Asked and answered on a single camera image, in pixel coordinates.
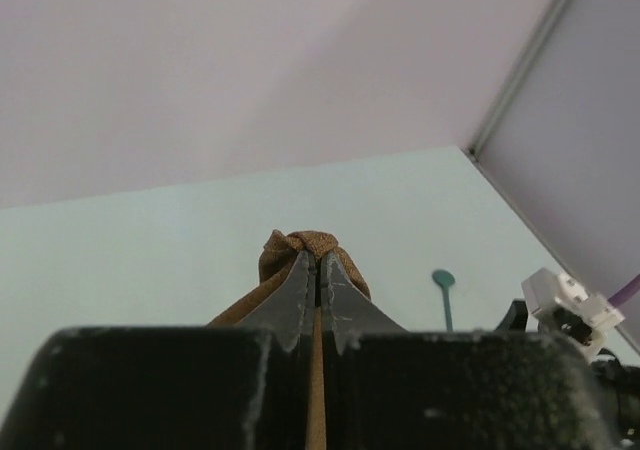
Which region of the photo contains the teal plastic spoon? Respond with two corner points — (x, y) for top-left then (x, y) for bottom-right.
(432, 269), (456, 332)

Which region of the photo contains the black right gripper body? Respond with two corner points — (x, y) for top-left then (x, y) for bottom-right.
(496, 299), (639, 449)

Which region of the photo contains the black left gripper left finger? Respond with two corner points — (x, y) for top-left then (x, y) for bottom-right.
(236, 250), (316, 354)

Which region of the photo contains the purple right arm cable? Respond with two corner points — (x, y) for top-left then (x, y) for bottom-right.
(605, 274), (640, 305)

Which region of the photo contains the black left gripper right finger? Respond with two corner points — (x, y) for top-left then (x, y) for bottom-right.
(319, 252), (407, 355)

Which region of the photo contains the brown cloth napkin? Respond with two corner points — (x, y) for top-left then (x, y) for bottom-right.
(209, 230), (371, 449)

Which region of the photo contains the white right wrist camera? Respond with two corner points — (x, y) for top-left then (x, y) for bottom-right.
(521, 268), (625, 363)

